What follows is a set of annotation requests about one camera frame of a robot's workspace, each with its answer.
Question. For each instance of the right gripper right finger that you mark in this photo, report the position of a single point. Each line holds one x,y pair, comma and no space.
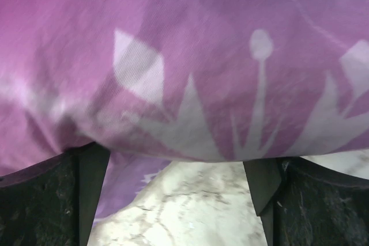
302,203

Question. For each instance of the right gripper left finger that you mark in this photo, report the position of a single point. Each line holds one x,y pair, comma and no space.
54,202

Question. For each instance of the pink purple printed pillowcase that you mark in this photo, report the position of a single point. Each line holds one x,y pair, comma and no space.
194,80

